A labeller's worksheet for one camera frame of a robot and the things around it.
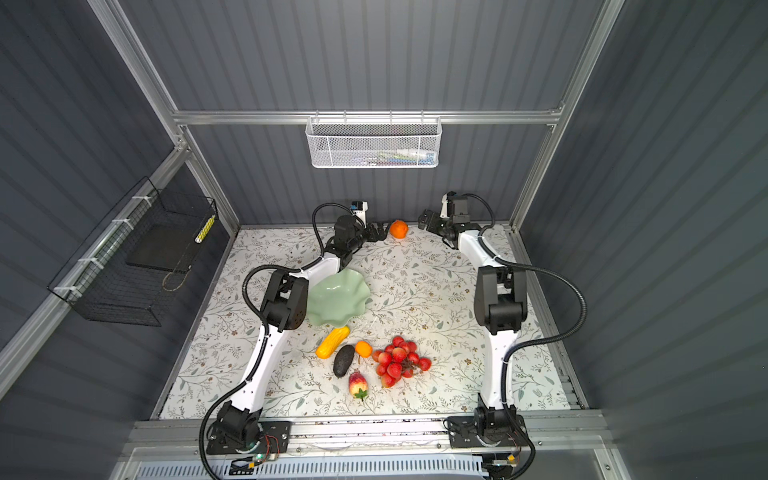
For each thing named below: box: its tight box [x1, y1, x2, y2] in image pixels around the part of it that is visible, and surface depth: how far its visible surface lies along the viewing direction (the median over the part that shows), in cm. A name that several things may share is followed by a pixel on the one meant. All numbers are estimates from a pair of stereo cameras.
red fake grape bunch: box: [372, 336, 432, 388], surface depth 82 cm
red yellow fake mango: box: [348, 371, 369, 401], surface depth 80 cm
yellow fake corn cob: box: [316, 326, 351, 359], surface depth 88 cm
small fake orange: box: [355, 340, 373, 358], surface depth 87 cm
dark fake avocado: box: [333, 344, 355, 378], surface depth 84 cm
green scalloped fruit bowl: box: [307, 268, 371, 327], surface depth 101 cm
